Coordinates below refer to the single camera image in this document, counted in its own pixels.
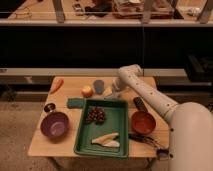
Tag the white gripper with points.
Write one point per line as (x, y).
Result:
(118, 85)

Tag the light blue towel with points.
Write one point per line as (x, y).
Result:
(110, 93)

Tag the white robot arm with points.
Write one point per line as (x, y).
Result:
(190, 123)

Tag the orange bowl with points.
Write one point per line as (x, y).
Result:
(143, 123)

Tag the purple bowl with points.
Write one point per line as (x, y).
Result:
(54, 125)

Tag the grey blue cup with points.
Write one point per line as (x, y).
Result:
(98, 86)

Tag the black remote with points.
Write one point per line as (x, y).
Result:
(140, 104)

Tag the green plastic tray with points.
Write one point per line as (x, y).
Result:
(116, 120)

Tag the orange apple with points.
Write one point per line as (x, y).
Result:
(87, 91)

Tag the bunch of dark grapes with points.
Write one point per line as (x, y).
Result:
(96, 115)

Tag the green sponge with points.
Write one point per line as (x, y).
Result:
(75, 103)

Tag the wooden table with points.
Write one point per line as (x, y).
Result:
(71, 88)

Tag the orange carrot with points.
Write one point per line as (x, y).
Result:
(56, 85)

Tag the small black round lid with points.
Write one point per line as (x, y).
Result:
(49, 107)

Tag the black handled brush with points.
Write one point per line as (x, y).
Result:
(146, 139)

